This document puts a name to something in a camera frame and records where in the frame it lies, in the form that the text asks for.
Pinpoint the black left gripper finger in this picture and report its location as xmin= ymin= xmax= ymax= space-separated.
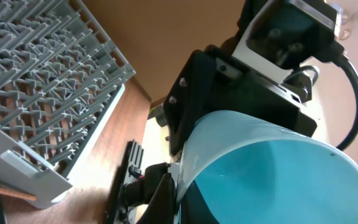
xmin=137 ymin=173 xmax=176 ymax=224

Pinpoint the blue cup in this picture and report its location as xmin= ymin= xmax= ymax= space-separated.
xmin=177 ymin=111 xmax=358 ymax=223

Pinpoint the wooden chopstick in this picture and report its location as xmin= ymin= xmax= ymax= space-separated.
xmin=0 ymin=187 xmax=37 ymax=201

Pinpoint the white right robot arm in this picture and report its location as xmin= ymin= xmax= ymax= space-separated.
xmin=163 ymin=45 xmax=317 ymax=156

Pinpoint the grey dishwasher rack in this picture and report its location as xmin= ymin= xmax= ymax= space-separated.
xmin=0 ymin=0 xmax=135 ymax=209

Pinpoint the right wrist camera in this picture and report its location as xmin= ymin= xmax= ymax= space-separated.
xmin=232 ymin=0 xmax=341 ymax=84

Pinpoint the black cable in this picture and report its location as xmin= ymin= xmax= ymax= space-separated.
xmin=334 ymin=55 xmax=358 ymax=152

